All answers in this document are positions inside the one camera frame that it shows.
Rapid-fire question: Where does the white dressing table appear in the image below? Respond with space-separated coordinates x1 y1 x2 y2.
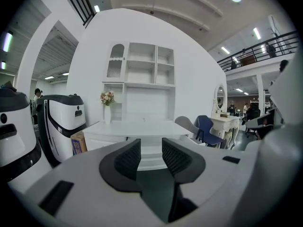
209 115 241 150

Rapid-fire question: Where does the white vase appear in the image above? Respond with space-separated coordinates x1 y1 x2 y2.
104 105 112 124

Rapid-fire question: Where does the cardboard box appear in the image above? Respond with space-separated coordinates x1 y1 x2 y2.
70 131 88 156

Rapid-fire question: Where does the black office chair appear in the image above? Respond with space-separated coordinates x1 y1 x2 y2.
241 104 261 139

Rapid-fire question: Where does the white and black robot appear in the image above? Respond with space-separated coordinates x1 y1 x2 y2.
245 53 303 140
36 93 87 168
0 80 53 193

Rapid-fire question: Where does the white desk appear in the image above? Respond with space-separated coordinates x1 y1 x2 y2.
82 120 207 172

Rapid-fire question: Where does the pink flower bouquet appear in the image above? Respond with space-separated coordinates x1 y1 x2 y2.
100 90 116 106

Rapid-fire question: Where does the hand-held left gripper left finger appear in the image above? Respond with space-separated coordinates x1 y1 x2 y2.
98 138 143 193

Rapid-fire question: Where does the white hutch shelf unit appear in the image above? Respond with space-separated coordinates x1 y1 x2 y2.
102 41 176 123

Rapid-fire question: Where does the white desk drawer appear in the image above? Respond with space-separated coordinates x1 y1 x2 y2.
127 136 183 172

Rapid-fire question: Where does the black balcony railing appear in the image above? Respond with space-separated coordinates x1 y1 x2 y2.
217 30 300 72

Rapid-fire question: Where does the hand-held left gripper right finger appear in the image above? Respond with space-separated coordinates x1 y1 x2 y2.
161 137 206 223

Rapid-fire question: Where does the oval white-framed mirror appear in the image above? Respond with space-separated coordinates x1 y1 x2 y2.
211 84 228 118

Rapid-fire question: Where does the blue chair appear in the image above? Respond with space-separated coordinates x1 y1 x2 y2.
194 115 224 148

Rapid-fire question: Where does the grey chair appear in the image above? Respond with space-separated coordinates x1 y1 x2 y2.
174 115 206 146

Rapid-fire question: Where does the black stair railing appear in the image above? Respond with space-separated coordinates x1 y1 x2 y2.
61 0 97 27

